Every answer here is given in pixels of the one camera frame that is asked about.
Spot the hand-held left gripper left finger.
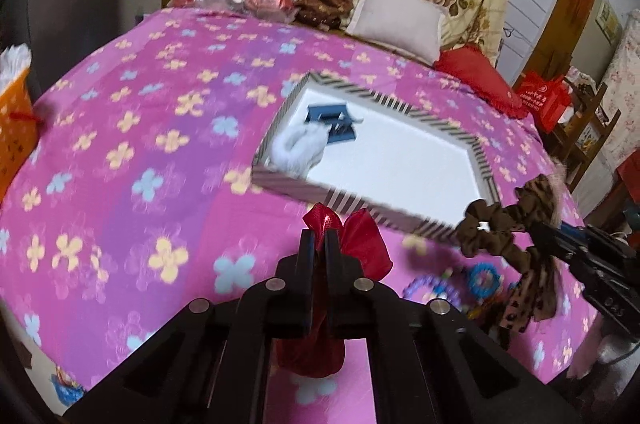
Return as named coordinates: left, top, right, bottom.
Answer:
left=62, top=228, right=321, bottom=424

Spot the blue hair clip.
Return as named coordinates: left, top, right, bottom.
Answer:
left=305, top=103, right=362, bottom=143

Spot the floral curtain cloth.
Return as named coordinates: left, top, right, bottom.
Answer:
left=595, top=9, right=640, bottom=171

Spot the blue bead bracelet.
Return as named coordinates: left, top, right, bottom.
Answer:
left=467, top=261, right=504, bottom=300

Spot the white crumpled cloth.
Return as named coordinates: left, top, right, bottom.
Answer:
left=0, top=45, right=34, bottom=86

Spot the rainbow amber bead bracelet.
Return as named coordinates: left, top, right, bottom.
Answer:
left=465, top=299, right=507, bottom=321

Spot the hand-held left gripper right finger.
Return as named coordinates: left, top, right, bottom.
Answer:
left=322, top=229, right=556, bottom=424

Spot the colourful printed bag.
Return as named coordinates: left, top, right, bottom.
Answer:
left=51, top=366, right=87, bottom=406

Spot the leopard print bow scrunchie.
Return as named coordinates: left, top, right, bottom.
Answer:
left=457, top=166, right=570, bottom=336

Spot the red shopping bag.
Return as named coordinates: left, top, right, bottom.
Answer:
left=515, top=71, right=572, bottom=135

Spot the red bow hair clip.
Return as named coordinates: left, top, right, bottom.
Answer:
left=275, top=203, right=393, bottom=377

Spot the wooden chair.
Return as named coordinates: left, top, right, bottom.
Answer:
left=550, top=79, right=622, bottom=191

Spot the purple bead bracelet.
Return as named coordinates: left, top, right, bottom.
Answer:
left=402, top=274, right=462, bottom=306

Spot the red frilled pillow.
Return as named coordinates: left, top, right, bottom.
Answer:
left=434, top=45, right=536, bottom=120

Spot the striped cardboard box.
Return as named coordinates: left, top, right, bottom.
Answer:
left=250, top=71, right=501, bottom=237

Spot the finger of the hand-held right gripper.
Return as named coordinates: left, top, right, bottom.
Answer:
left=557, top=223, right=601, bottom=246
left=529, top=221, right=588, bottom=272

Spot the white pillow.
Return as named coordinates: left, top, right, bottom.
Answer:
left=345, top=0, right=451, bottom=65

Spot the white fluffy scrunchie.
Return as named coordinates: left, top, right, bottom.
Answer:
left=270, top=124, right=331, bottom=178

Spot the orange plastic basket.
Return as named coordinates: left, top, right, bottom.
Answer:
left=0, top=68, right=42, bottom=201

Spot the pink floral bedsheet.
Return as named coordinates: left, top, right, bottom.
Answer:
left=0, top=6, right=601, bottom=424

